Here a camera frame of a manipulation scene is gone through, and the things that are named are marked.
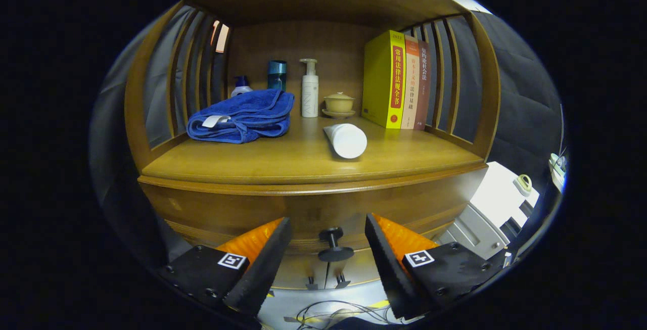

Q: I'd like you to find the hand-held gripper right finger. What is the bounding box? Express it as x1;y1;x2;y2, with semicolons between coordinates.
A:
365;213;509;320

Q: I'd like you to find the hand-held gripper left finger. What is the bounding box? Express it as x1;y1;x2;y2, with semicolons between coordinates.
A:
157;216;293;318

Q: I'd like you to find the black drawer knob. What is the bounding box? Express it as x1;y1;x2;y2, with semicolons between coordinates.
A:
317;227;354;263

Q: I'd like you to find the wooden drawer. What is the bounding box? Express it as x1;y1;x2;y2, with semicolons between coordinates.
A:
139;166;488;256

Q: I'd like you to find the white green cosmetic tube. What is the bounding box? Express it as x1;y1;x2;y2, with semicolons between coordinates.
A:
323;123;368;160

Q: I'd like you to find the wooden countertop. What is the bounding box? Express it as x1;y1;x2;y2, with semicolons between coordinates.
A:
142;115;487;185

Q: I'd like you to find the white side cabinet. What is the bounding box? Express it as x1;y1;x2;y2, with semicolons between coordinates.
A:
435;162;540;260

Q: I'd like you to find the blue folded towel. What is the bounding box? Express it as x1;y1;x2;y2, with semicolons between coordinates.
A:
187;89;295;145

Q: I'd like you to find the beige lidded tea bowl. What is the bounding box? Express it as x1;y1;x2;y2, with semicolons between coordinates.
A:
322;92;356;119

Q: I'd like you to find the white pump bottle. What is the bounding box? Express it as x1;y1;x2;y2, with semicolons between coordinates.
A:
299;58;319;118

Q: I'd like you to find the orange white book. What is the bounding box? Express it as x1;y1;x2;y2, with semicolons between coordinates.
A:
401;35;421;130

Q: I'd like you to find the small white blue-capped bottle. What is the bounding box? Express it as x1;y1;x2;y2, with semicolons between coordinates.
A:
231;76;253;98

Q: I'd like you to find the brown book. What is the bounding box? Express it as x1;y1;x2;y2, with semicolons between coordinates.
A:
414;40;432;131

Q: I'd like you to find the yellow book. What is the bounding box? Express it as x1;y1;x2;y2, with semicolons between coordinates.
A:
361;30;406;129

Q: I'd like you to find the teal bottle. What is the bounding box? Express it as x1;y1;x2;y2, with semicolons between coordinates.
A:
267;60;287;91

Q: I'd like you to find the white desk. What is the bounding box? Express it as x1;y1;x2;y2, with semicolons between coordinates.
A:
550;153;568;192

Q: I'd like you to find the tangled thin cable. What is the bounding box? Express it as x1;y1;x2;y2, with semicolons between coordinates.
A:
296;300;405;328

